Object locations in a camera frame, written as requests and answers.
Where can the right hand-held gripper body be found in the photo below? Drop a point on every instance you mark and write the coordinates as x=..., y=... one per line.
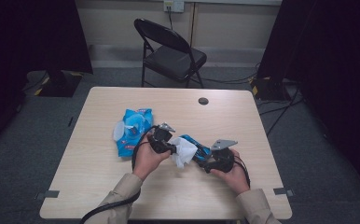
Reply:
x=223, y=160

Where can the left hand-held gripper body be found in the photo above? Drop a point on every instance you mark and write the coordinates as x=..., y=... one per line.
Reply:
x=161, y=140

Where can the blue toy car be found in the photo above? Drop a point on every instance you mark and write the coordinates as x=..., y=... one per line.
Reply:
x=200, y=149

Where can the white wet wipe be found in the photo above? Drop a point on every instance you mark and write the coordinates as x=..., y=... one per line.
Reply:
x=184, y=152
x=128, y=127

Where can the blue wet wipes pack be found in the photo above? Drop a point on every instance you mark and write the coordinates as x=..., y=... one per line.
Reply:
x=134, y=137

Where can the person's right hand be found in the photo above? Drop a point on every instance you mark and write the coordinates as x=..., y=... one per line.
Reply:
x=237, y=179

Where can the person's left hand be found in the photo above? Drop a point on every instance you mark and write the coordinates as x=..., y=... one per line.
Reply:
x=145, y=161

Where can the black table grommet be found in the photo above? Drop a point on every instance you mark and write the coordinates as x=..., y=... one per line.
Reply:
x=203, y=101

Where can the grey tape strip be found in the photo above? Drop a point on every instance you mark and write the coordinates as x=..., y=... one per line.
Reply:
x=49, y=194
x=282, y=191

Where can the black folding chair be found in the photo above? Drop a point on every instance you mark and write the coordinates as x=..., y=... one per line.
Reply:
x=173, y=59

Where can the black stand base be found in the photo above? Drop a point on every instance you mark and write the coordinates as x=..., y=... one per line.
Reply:
x=268, y=88
x=61, y=85

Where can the small black floor strip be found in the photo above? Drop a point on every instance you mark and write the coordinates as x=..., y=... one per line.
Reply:
x=70, y=121

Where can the black curtain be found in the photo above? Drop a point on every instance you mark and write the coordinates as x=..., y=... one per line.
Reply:
x=330, y=62
x=29, y=37

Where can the white wall socket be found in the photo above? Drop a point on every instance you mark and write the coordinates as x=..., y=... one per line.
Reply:
x=173, y=5

